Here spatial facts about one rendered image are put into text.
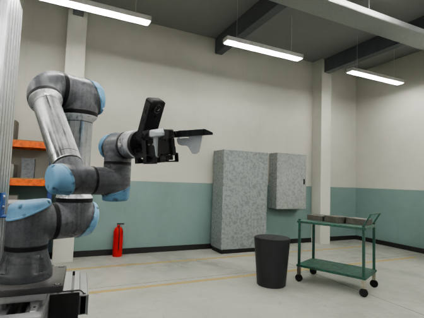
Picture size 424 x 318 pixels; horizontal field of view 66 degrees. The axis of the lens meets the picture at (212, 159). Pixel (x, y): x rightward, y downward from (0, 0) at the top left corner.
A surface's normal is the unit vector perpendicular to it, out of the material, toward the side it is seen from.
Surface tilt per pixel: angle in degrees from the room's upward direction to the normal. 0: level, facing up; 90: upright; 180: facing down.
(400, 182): 90
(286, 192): 90
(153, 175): 90
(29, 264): 72
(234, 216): 90
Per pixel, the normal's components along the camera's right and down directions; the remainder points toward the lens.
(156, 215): 0.43, -0.04
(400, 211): -0.90, -0.06
